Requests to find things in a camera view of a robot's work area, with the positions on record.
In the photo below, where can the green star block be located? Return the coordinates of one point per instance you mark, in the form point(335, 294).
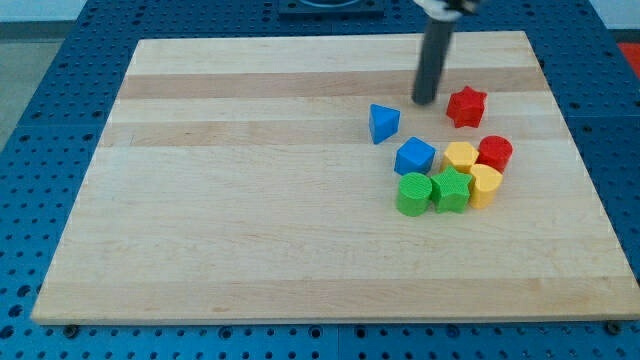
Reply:
point(450, 190)

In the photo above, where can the red star block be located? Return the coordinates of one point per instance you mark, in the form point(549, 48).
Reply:
point(466, 107)

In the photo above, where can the light wooden board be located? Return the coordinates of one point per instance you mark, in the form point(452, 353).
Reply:
point(236, 182)

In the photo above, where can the blue triangle block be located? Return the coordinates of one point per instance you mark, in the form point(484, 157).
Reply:
point(383, 122)

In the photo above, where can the green cylinder block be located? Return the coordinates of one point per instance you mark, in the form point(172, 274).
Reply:
point(413, 194)

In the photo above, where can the blue cube block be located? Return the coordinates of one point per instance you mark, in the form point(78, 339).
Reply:
point(414, 155)

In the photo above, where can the yellow hexagon block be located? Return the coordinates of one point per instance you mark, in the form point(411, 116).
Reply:
point(459, 155)

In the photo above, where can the yellow heart block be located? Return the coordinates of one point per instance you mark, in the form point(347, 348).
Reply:
point(485, 184)

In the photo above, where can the red cylinder block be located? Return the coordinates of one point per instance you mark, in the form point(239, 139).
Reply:
point(495, 151)

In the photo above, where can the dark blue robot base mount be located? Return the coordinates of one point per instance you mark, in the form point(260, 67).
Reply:
point(295, 8)

